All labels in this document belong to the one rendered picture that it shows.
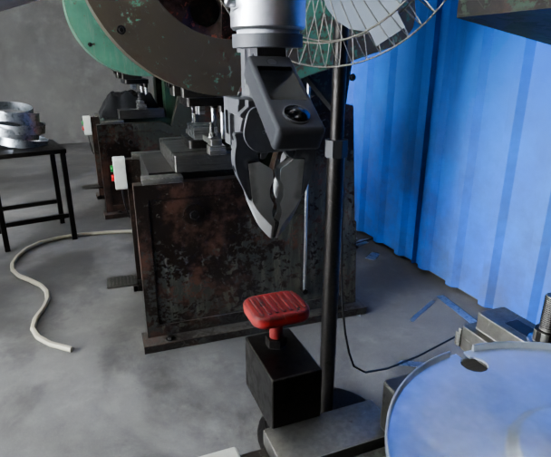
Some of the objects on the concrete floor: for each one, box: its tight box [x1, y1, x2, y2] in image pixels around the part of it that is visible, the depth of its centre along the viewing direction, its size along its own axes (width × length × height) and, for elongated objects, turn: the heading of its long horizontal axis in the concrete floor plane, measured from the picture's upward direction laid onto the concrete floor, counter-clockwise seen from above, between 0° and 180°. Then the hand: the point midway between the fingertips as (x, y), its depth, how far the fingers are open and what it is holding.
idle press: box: [63, 0, 220, 219], centre depth 350 cm, size 153×99×174 cm, turn 114°
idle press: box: [85, 0, 416, 355], centre depth 197 cm, size 153×99×174 cm, turn 109°
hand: (275, 228), depth 54 cm, fingers closed
